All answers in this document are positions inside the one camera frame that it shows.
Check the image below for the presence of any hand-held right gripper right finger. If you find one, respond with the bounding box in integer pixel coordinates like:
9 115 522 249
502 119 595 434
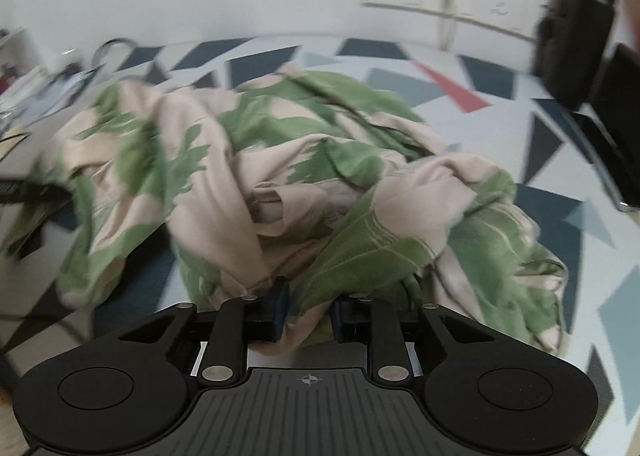
331 293 506 387

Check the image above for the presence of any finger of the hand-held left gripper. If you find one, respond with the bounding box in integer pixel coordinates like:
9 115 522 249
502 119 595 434
0 179 76 209

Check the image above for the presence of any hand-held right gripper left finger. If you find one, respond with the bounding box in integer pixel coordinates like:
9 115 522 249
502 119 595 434
115 277 291 387

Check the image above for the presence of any beige green leaf print shirt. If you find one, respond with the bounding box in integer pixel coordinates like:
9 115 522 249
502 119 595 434
5 64 568 354

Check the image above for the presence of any geometric print mat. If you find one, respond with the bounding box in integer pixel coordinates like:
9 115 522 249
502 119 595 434
0 36 640 456

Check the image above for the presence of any black flat device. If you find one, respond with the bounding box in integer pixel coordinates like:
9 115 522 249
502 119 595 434
567 44 640 213

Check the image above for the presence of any black bottle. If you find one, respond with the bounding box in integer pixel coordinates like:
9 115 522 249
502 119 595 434
531 0 621 112

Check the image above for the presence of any thick black cable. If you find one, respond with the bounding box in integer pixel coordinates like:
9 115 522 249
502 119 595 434
91 38 138 72

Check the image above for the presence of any white plugged cable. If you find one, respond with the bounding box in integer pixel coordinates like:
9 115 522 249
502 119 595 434
439 0 458 51

